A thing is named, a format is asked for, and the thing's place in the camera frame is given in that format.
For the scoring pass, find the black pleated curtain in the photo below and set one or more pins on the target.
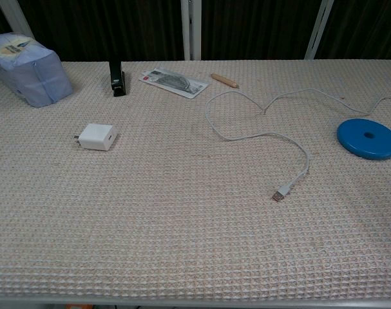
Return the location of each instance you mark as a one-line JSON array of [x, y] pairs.
[[118, 29]]

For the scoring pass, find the blue tissue pack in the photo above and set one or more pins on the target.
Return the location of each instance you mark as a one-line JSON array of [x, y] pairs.
[[31, 74]]

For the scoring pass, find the white frame post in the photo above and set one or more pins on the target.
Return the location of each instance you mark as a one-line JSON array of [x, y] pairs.
[[16, 16], [191, 29], [319, 29]]

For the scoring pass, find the small wooden peg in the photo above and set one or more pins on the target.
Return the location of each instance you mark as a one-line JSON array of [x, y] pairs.
[[224, 80]]

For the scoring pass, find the blue round disc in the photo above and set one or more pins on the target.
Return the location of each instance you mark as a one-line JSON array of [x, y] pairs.
[[353, 138]]

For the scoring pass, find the black stapler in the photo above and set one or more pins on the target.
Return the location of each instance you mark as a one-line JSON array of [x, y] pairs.
[[117, 82]]

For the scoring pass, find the small white charger block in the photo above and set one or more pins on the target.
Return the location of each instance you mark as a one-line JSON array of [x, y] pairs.
[[97, 136]]

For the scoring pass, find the beige waffle tablecloth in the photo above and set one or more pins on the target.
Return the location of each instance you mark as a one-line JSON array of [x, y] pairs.
[[182, 225]]

